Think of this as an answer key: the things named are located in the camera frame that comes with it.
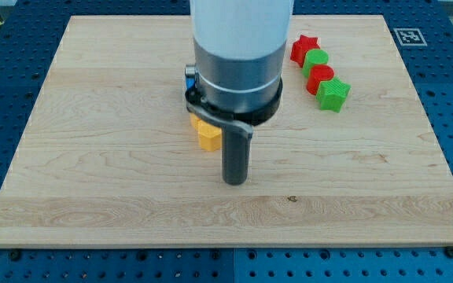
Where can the red cylinder block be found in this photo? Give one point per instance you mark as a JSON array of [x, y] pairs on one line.
[[317, 74]]

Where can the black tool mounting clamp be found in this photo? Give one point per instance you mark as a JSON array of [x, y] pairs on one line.
[[240, 123]]

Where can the green cylinder block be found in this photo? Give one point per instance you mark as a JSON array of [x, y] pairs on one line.
[[313, 57]]

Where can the red star block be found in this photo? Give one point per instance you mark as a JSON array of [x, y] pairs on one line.
[[301, 46]]

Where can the black board corner bolt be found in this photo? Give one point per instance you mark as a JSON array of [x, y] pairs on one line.
[[448, 251]]

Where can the green star block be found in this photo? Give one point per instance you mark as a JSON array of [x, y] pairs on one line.
[[332, 94]]

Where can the white fiducial marker tag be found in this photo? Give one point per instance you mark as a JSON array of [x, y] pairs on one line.
[[409, 37]]

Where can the wooden board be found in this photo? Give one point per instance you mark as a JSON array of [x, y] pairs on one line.
[[109, 159]]

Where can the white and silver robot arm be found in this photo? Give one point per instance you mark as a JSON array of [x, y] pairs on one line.
[[239, 47]]

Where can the yellow block behind hexagon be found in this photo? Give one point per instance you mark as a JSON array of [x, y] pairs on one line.
[[194, 121]]

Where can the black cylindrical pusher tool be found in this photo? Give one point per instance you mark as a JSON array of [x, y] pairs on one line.
[[235, 157]]

